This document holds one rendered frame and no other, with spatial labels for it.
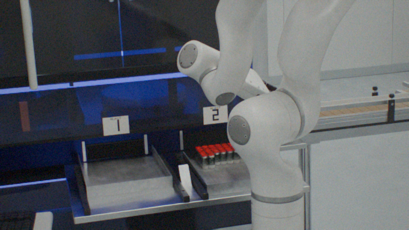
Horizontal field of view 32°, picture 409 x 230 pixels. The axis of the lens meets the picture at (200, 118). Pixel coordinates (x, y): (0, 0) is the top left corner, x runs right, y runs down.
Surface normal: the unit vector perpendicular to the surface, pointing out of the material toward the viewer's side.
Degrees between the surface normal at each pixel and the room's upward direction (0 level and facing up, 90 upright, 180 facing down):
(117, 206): 0
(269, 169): 123
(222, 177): 0
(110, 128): 90
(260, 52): 90
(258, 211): 90
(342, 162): 0
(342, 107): 90
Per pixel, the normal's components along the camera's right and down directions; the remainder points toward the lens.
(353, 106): 0.24, 0.25
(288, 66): -0.59, 0.57
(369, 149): -0.04, -0.96
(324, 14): 0.11, -0.11
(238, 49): 0.48, 0.02
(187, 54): -0.68, -0.25
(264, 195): -0.55, 0.25
